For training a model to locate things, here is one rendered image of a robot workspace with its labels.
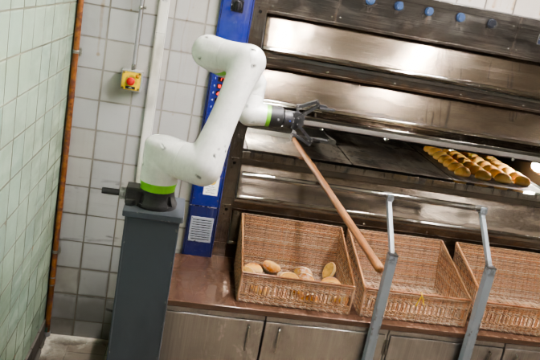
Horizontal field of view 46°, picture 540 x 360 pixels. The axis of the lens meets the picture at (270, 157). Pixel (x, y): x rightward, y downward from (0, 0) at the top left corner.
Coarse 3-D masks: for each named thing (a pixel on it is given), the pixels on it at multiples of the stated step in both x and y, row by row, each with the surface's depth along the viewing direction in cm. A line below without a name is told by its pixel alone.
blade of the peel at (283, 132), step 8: (248, 128) 372; (256, 128) 386; (264, 128) 390; (272, 128) 395; (280, 128) 399; (288, 128) 404; (304, 128) 413; (280, 136) 376; (288, 136) 376; (304, 136) 377; (312, 136) 393; (320, 136) 397; (328, 136) 399
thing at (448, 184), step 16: (256, 160) 329; (272, 160) 330; (288, 160) 331; (304, 160) 332; (320, 160) 337; (368, 176) 338; (384, 176) 338; (400, 176) 339; (416, 176) 342; (480, 192) 347; (496, 192) 348; (512, 192) 349; (528, 192) 353
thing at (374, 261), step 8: (296, 144) 355; (304, 152) 336; (312, 168) 310; (320, 176) 296; (320, 184) 290; (328, 192) 275; (336, 200) 264; (336, 208) 259; (344, 216) 247; (352, 224) 238; (352, 232) 234; (360, 232) 232; (360, 240) 225; (368, 248) 217; (368, 256) 214; (376, 256) 212; (376, 264) 206
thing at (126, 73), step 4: (124, 68) 305; (128, 68) 307; (124, 72) 303; (128, 72) 303; (132, 72) 304; (136, 72) 304; (140, 72) 304; (124, 76) 304; (128, 76) 304; (132, 76) 304; (140, 76) 304; (124, 80) 304; (136, 80) 305; (140, 80) 305; (120, 84) 305; (124, 84) 305; (136, 84) 305; (140, 84) 306; (120, 88) 305; (124, 88) 305; (128, 88) 305; (132, 88) 306; (136, 88) 306; (140, 88) 306
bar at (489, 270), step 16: (256, 176) 292; (272, 176) 294; (352, 192) 299; (368, 192) 300; (384, 192) 301; (464, 208) 307; (480, 208) 308; (384, 272) 288; (384, 288) 289; (480, 288) 297; (384, 304) 291; (480, 304) 296; (480, 320) 298; (368, 336) 297; (464, 336) 304; (368, 352) 297; (464, 352) 302
